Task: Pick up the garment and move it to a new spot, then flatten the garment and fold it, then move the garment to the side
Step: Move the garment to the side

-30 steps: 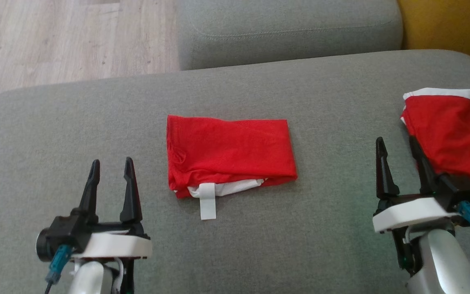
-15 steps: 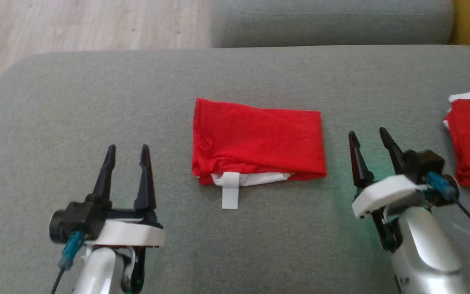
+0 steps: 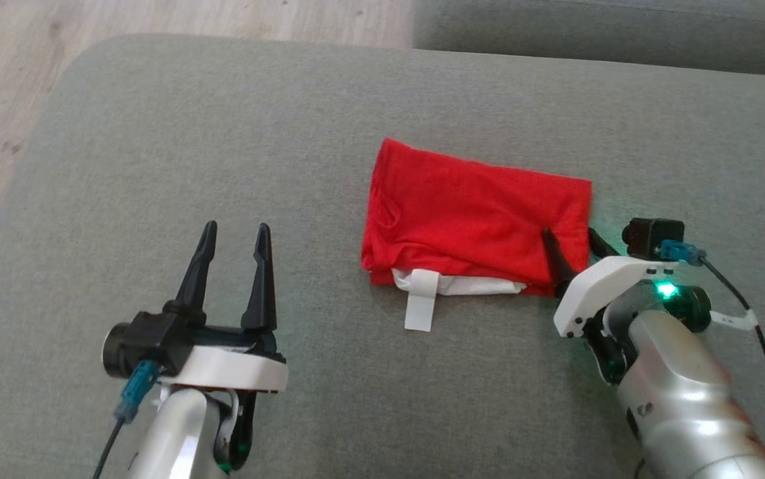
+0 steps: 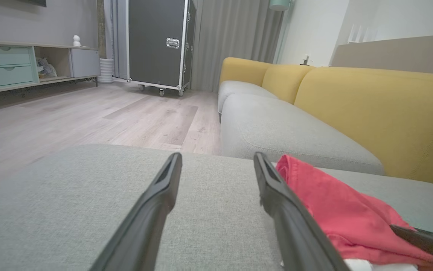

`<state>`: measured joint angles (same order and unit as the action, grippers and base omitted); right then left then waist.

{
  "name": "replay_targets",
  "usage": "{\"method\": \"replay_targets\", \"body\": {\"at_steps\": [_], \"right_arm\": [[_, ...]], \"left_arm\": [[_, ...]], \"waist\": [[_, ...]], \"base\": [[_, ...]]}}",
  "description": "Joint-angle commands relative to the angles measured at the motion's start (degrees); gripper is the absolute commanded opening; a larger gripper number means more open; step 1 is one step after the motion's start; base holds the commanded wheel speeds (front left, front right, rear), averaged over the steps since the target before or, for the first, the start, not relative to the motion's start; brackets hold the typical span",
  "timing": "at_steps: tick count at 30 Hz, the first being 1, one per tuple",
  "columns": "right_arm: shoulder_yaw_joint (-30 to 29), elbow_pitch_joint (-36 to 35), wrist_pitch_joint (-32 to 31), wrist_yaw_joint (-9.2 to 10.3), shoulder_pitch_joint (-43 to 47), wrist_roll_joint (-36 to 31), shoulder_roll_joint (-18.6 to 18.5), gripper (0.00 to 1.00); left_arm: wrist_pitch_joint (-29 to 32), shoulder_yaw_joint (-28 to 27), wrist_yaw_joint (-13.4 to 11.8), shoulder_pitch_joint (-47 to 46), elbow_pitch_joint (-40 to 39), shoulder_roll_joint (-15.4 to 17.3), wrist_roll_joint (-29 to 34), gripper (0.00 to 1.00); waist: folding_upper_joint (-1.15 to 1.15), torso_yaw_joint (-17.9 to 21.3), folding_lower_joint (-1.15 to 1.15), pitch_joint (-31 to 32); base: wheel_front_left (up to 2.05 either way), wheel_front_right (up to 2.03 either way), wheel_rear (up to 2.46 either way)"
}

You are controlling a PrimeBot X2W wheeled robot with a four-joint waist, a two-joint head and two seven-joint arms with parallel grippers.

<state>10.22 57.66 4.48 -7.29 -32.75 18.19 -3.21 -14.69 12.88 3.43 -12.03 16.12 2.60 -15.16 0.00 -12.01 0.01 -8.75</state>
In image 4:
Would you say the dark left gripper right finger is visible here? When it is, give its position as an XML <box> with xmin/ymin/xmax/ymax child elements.
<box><xmin>253</xmin><ymin>152</ymin><xmax>351</xmax><ymax>271</ymax></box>

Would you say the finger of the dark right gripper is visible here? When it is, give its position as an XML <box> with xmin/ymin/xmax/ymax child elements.
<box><xmin>390</xmin><ymin>225</ymin><xmax>433</xmax><ymax>266</ymax></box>

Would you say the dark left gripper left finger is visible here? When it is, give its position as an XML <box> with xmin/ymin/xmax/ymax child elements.
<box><xmin>88</xmin><ymin>152</ymin><xmax>183</xmax><ymax>271</ymax></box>

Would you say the red basketball jersey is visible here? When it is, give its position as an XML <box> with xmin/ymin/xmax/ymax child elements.
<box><xmin>276</xmin><ymin>154</ymin><xmax>433</xmax><ymax>271</ymax></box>

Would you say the grey sofa seat cushion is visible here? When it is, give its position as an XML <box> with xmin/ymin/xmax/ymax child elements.
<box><xmin>218</xmin><ymin>80</ymin><xmax>279</xmax><ymax>113</ymax></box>
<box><xmin>220</xmin><ymin>93</ymin><xmax>386</xmax><ymax>175</ymax></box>

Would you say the yellow sofa backrest cushion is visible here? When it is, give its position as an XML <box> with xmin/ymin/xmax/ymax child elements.
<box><xmin>262</xmin><ymin>64</ymin><xmax>315</xmax><ymax>105</ymax></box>
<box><xmin>294</xmin><ymin>67</ymin><xmax>433</xmax><ymax>190</ymax></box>
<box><xmin>219</xmin><ymin>57</ymin><xmax>273</xmax><ymax>87</ymax></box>

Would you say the white ribbed cylinder bin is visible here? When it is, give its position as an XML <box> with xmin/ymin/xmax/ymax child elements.
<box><xmin>98</xmin><ymin>58</ymin><xmax>114</xmax><ymax>84</ymax></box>

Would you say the grey cabinet door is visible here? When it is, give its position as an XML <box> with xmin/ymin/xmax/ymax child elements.
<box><xmin>70</xmin><ymin>49</ymin><xmax>101</xmax><ymax>78</ymax></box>

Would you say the black wheeled flight case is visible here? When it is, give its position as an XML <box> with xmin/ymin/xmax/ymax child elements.
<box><xmin>127</xmin><ymin>0</ymin><xmax>197</xmax><ymax>97</ymax></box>

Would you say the grey plush toy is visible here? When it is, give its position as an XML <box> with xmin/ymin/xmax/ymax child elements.
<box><xmin>36</xmin><ymin>57</ymin><xmax>57</xmax><ymax>79</ymax></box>

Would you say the wooden tv cabinet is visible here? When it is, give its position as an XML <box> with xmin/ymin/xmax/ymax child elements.
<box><xmin>0</xmin><ymin>40</ymin><xmax>101</xmax><ymax>96</ymax></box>

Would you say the beige partition counter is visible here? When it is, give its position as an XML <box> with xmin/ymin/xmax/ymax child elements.
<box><xmin>331</xmin><ymin>34</ymin><xmax>433</xmax><ymax>76</ymax></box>

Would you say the mint green drawer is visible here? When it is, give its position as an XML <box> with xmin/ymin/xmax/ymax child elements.
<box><xmin>0</xmin><ymin>46</ymin><xmax>32</xmax><ymax>67</ymax></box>
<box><xmin>0</xmin><ymin>65</ymin><xmax>35</xmax><ymax>88</ymax></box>

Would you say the grey curtain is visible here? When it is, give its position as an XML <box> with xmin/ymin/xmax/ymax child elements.
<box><xmin>190</xmin><ymin>0</ymin><xmax>285</xmax><ymax>93</ymax></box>

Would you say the teal floor lamp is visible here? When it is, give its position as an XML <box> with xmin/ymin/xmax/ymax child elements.
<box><xmin>269</xmin><ymin>0</ymin><xmax>294</xmax><ymax>64</ymax></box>

